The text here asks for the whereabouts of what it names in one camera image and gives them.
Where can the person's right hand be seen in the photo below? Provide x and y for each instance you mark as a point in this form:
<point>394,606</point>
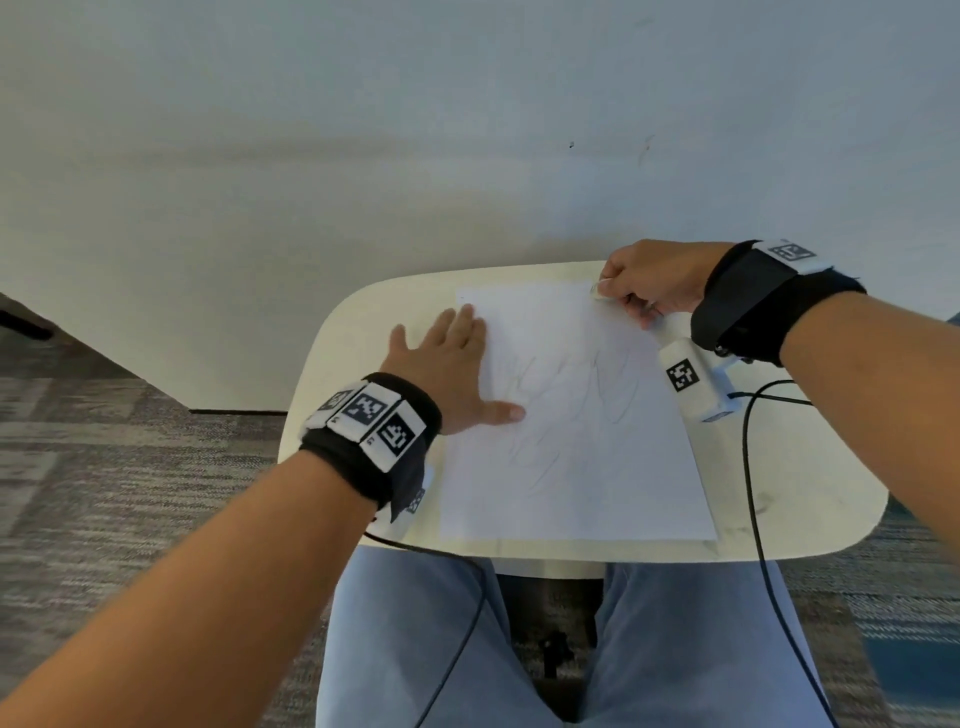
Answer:
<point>667,274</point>

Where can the person's left hand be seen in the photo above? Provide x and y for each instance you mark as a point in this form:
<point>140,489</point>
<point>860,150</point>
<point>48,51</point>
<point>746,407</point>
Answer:
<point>450,375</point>

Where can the person's left little finger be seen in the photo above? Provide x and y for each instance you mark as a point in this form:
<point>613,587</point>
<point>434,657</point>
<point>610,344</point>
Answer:
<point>400,343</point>

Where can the person's right fingers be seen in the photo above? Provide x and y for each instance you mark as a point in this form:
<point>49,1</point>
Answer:
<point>634,304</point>

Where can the person's left thumb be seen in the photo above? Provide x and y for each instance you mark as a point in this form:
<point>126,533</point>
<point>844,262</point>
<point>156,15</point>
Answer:
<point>504,413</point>

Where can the small white eraser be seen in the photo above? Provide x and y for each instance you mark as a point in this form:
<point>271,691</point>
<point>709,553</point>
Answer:
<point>601,288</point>

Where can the white scribbled paper sheet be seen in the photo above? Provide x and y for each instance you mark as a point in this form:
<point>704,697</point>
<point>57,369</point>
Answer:
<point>585,450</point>

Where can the person's right forearm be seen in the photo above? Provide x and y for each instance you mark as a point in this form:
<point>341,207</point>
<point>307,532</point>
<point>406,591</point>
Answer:
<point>870,390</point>

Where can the person's left forearm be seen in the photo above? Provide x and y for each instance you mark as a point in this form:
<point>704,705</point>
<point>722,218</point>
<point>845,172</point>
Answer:
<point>202,585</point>

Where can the black wristband with marker tags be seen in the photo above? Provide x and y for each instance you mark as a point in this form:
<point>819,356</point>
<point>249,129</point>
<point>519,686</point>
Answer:
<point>750,300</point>
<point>367,427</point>

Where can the person's left leg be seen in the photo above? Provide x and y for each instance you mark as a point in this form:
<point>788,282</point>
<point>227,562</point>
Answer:
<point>420,645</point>

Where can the person's leg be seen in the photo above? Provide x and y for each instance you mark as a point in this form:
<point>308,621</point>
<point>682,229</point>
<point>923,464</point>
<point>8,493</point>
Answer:
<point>420,645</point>
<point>690,645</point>

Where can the person's right leg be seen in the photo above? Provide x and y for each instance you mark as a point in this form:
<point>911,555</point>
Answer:
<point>690,645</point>

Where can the black object on floor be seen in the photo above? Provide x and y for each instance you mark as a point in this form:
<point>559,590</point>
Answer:
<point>26,324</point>

